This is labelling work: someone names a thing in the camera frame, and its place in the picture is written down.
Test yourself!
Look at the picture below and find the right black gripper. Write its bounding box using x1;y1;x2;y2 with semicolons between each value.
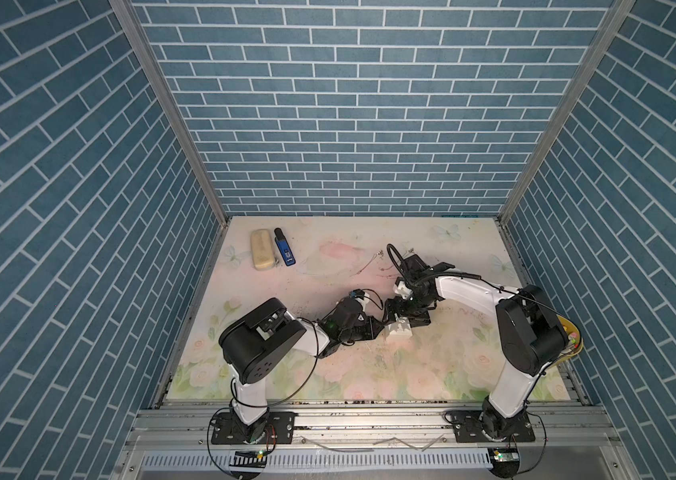
379;291;432;327

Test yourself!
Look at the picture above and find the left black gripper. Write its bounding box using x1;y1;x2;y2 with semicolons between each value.
336;317;387;344

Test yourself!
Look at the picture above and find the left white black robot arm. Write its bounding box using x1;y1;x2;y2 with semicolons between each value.
219;290;389;427

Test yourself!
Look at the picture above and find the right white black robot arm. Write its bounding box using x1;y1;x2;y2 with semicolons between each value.
385;244;572;420

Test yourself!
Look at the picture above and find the beige zippered pencil case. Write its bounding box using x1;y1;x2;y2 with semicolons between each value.
250;229;277;271

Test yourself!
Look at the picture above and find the yellow pen cup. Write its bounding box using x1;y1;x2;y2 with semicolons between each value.
554;315;584;365

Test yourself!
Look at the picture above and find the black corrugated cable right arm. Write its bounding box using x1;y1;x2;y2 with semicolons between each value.
386;243;414;286

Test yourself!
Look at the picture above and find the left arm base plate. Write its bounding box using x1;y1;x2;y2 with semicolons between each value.
210;410;297;445

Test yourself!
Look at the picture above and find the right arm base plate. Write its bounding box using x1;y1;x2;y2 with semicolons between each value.
443;409;536;443

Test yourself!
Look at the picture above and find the aluminium front rail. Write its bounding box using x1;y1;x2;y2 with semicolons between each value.
113;401;638;479

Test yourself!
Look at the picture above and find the aluminium corner post right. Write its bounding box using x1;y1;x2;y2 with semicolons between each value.
497;0;636;229

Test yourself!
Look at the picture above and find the aluminium corner post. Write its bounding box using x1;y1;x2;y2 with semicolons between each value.
110;0;228;228
497;0;636;229

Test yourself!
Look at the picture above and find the aluminium corner post left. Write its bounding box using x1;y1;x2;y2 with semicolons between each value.
110;0;228;228

